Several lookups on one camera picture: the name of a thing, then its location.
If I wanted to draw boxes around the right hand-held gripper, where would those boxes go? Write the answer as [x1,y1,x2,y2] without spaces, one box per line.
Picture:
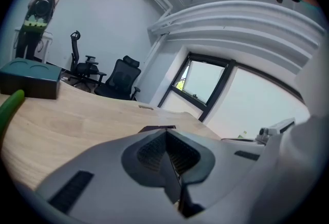
[255,117,296,144]

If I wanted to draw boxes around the teal box with round recesses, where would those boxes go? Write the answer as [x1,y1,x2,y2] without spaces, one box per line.
[0,58,62,100]

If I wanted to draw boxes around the black office chair with hanger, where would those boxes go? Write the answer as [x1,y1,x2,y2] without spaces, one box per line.
[67,30,107,93]

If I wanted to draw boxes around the white ceiling cable tray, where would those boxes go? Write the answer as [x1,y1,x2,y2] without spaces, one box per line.
[147,0,326,74]

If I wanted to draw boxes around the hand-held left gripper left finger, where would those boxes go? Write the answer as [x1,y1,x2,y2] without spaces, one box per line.
[35,128,186,224]

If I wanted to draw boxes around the black-framed window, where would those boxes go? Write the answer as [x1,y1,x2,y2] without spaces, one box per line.
[157,51,310,139]

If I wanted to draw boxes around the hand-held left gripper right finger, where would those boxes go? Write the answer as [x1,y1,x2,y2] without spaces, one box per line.
[166,127,266,219]

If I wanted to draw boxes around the person's white clothing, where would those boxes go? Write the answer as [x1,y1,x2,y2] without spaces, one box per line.
[259,45,329,224]

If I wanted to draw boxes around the black mesh office chair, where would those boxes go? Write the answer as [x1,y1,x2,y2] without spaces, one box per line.
[94,55,142,101]

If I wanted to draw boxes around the green curved object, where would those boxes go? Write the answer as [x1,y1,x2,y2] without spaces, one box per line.
[0,89,26,139]

